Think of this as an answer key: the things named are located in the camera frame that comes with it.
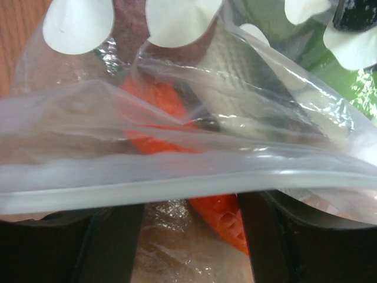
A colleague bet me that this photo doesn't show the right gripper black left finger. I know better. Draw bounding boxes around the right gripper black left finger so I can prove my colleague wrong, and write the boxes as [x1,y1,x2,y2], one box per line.
[1,204,144,282]

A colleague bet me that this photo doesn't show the polka dot zip bag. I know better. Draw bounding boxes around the polka dot zip bag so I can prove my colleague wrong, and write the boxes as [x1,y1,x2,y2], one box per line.
[1,1,376,282]

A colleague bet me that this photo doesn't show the orange fake carrot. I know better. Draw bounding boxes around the orange fake carrot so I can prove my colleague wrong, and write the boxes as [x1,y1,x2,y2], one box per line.
[121,77,249,255]

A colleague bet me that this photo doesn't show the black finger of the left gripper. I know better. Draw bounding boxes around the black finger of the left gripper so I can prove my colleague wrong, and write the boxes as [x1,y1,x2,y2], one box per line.
[332,0,376,31]

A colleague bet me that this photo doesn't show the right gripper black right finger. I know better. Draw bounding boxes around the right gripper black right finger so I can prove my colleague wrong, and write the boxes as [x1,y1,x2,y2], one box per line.
[237,191,376,283]

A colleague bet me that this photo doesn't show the green fake leafy vegetable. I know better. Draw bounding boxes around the green fake leafy vegetable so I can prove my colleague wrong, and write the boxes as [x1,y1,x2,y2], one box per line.
[233,1,376,120]

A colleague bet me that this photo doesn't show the silver fake fish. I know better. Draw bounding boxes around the silver fake fish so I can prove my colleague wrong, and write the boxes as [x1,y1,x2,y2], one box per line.
[174,14,328,144]

